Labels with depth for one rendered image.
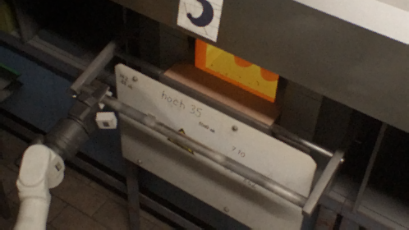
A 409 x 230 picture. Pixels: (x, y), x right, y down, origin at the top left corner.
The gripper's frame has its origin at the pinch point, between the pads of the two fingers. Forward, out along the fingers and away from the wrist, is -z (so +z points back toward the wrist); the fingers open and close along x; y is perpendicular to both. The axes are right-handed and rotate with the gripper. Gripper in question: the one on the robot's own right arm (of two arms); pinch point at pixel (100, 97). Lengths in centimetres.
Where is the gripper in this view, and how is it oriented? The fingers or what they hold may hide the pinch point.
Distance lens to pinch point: 165.3
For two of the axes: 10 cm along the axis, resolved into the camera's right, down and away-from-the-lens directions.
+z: -5.3, 7.3, -4.3
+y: -8.4, -4.0, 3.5
